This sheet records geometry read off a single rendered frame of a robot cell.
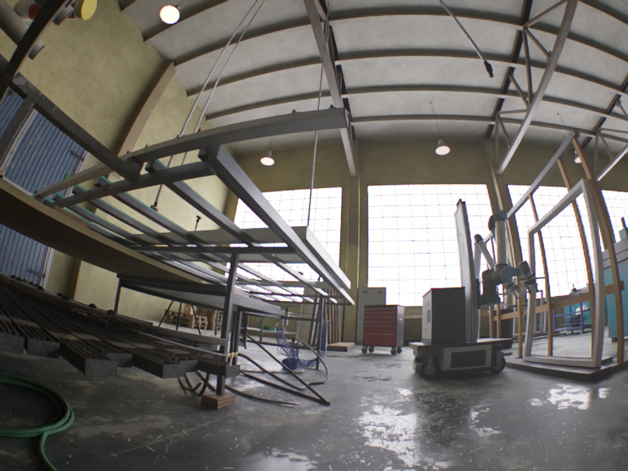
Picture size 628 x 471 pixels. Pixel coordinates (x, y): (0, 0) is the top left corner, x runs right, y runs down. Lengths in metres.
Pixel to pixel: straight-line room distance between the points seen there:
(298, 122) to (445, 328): 2.24
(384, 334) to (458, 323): 2.84
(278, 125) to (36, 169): 6.91
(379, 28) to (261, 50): 3.77
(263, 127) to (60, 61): 8.02
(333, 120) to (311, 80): 9.39
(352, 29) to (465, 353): 8.36
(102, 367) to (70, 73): 8.14
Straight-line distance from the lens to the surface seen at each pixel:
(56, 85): 8.11
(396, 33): 8.98
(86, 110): 8.28
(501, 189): 11.53
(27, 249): 7.05
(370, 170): 11.35
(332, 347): 5.75
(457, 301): 2.57
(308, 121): 0.56
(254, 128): 0.60
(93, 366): 0.51
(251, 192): 0.82
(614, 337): 4.30
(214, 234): 1.56
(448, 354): 2.47
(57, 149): 7.57
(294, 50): 9.28
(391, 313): 5.21
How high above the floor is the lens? 0.44
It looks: 20 degrees up
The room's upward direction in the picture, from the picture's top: 4 degrees clockwise
